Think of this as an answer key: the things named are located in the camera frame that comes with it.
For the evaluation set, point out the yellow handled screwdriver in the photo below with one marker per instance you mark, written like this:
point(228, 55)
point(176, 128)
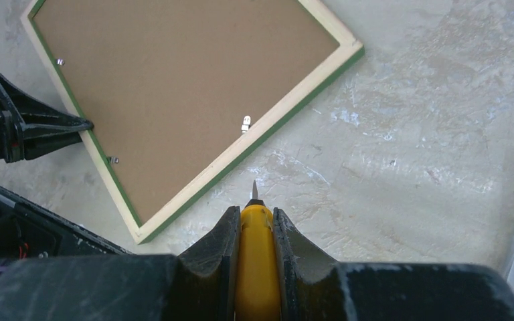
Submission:
point(257, 295)

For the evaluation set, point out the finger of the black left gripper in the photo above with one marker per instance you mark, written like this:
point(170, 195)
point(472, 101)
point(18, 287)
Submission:
point(30, 128)

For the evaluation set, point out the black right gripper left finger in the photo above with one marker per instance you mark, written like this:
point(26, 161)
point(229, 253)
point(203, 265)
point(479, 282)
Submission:
point(204, 284)

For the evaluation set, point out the green wooden picture frame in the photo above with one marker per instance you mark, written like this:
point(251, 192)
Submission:
point(167, 84)

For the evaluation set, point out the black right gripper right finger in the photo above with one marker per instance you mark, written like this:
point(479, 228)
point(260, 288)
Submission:
point(313, 285)

